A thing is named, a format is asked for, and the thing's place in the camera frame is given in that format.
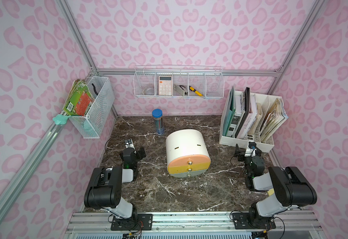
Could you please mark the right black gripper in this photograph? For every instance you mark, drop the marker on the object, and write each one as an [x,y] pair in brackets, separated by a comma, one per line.
[246,154]

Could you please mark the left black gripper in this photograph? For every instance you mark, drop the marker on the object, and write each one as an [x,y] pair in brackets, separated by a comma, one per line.
[134,153]

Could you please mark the yellow drawer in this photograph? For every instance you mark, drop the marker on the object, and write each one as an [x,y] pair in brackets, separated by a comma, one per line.
[193,169]

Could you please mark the white round drawer cabinet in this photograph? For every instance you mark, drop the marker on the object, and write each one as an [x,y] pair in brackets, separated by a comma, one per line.
[186,146]

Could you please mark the grey bottom drawer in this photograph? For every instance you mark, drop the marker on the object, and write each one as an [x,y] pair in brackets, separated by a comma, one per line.
[188,174]

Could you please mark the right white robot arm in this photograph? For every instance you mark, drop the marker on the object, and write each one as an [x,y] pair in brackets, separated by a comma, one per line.
[290,186]

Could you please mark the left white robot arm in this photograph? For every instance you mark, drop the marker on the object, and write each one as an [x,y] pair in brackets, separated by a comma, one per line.
[104,190]

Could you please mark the white pink book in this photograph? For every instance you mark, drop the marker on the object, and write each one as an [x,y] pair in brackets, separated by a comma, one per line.
[250,118]

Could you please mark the yellow sticky note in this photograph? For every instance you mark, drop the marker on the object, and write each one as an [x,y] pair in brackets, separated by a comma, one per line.
[270,192]

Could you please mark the white file organizer box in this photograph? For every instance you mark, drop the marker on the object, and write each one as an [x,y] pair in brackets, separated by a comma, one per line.
[230,139]

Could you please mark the black binder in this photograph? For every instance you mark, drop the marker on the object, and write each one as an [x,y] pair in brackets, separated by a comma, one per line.
[245,114]

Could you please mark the blue lid pencil jar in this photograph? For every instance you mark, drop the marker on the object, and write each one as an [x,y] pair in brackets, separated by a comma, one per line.
[158,119]

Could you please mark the stack of magazines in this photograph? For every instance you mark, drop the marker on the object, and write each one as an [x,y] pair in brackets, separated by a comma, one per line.
[270,116]

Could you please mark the teal green folder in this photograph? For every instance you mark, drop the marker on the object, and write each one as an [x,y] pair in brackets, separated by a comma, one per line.
[230,111]

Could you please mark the round metal tin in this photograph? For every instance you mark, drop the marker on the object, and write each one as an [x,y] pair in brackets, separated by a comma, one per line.
[149,91]

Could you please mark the green red booklet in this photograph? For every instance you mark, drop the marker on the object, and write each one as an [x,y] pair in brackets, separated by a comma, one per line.
[79,100]

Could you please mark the black item in basket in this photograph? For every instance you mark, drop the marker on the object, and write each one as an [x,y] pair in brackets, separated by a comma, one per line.
[94,89]

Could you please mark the pink white calculator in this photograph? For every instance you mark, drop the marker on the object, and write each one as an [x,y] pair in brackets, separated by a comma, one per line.
[165,85]

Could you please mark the grey stapler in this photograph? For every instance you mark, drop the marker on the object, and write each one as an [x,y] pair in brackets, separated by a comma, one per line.
[181,89]

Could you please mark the yellow black utility knife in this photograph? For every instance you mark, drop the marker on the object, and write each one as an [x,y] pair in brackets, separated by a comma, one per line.
[195,91]

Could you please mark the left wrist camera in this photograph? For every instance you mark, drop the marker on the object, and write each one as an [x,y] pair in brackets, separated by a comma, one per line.
[129,143]

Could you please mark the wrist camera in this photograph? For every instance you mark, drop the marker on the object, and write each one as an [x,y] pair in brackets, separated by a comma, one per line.
[129,143]
[251,148]

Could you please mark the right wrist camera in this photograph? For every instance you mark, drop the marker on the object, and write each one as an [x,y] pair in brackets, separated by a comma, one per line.
[251,148]

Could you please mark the white mesh wall basket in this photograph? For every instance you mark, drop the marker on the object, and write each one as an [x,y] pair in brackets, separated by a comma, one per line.
[92,125]

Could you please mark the mint green wall hook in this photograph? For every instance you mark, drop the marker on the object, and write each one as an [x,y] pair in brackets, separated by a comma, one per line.
[61,119]

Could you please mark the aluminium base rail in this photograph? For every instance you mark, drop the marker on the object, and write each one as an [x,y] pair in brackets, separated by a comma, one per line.
[195,225]

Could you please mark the white wire wall shelf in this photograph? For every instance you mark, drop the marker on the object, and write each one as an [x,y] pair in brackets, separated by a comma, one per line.
[207,80]

